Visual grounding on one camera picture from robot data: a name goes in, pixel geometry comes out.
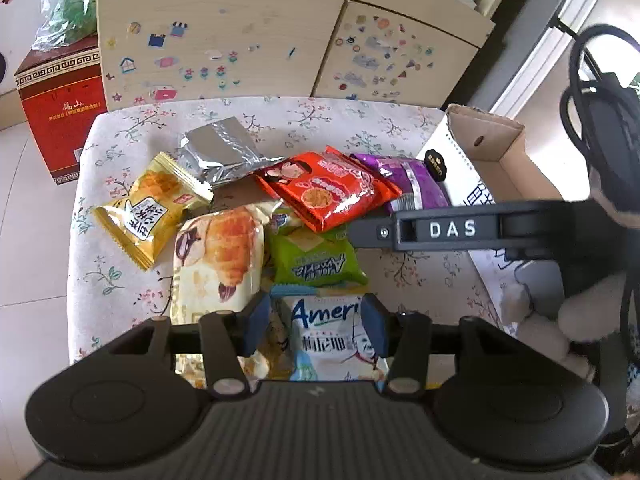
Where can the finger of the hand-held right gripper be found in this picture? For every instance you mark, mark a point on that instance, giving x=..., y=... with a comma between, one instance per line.
x=450, y=230

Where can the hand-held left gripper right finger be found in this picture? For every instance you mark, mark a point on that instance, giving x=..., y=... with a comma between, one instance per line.
x=374, y=325

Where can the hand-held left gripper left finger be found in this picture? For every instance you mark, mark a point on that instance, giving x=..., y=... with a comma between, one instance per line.
x=255, y=322

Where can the white and blue snack packet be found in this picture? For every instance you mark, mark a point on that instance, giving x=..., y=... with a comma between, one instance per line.
x=325, y=330

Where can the purple snack packet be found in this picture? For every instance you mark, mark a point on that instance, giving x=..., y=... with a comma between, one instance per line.
x=400, y=175

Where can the croissant print snack packet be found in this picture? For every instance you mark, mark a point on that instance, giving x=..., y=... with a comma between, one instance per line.
x=225, y=250

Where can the green cracker packet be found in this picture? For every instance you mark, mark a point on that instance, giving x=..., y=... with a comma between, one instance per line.
x=310, y=260

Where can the white cardboard box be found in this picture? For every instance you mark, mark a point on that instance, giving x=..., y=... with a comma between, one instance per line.
x=520, y=180

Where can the red snack packet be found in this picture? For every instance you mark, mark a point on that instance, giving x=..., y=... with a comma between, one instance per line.
x=320, y=190

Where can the yellow snack packet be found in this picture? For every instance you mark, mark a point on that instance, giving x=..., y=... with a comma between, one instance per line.
x=145, y=210

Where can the silver foil snack packet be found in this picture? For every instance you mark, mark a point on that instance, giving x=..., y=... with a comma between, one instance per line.
x=220, y=150

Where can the person's right forearm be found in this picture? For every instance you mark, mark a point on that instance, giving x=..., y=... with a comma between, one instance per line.
x=585, y=310

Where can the red cardboard box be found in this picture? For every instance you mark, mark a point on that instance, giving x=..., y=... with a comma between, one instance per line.
x=60, y=110

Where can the wooden cabinet with stickers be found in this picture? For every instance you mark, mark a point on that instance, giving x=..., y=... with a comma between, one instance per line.
x=225, y=25

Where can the clear bag of greens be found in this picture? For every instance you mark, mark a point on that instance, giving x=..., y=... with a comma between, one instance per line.
x=70, y=15

